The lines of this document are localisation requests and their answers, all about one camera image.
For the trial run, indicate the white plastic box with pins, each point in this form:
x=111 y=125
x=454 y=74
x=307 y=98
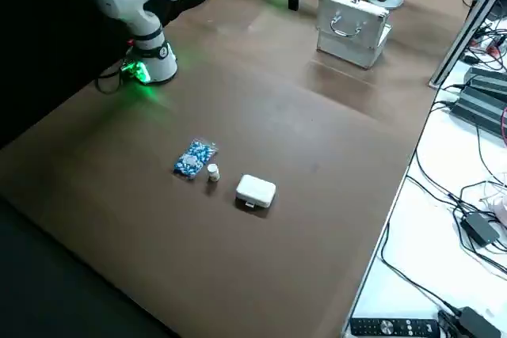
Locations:
x=255 y=189

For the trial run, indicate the black power brick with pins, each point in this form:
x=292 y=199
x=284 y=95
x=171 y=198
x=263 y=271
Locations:
x=475 y=110
x=487 y=80

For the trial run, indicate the silver aluminium medical case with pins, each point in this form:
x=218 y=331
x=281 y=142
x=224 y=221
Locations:
x=348 y=33

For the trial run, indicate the small white pill bottle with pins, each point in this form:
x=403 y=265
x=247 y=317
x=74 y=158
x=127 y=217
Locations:
x=213 y=173

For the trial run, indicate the blue capsule bag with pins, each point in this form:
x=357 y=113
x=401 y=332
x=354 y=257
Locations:
x=194 y=158

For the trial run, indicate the black power adapter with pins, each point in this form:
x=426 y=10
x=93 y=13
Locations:
x=479 y=229
x=471 y=324

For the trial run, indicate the black remote bar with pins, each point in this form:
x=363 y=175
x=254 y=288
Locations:
x=396 y=328

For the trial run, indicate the aluminium frame post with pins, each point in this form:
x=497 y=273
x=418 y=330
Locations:
x=467 y=25

